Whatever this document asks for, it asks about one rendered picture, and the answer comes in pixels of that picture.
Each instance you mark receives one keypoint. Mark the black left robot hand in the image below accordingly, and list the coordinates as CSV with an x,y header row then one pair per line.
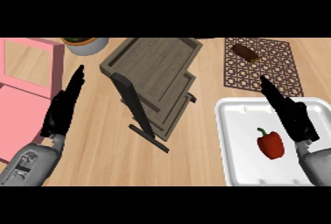
x,y
59,108

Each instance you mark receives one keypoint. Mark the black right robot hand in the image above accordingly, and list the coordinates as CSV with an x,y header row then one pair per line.
x,y
294,116

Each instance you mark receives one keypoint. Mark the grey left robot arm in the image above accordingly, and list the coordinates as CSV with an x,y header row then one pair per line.
x,y
32,162

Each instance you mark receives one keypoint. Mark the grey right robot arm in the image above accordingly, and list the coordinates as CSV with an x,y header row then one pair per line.
x,y
315,165

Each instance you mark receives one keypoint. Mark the red bell pepper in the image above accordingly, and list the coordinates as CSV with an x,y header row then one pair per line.
x,y
270,145

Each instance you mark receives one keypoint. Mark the white tray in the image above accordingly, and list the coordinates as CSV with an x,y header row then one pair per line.
x,y
250,140

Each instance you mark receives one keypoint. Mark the grey wooden tiered basket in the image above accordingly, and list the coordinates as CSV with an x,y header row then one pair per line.
x,y
151,84

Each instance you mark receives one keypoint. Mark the pink open cabinet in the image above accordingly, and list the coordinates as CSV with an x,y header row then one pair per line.
x,y
25,96

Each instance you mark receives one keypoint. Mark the brown patterned placemat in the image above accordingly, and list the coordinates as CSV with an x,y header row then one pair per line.
x,y
266,66

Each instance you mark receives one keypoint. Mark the grey plant pot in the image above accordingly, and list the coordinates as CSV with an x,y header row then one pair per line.
x,y
86,45

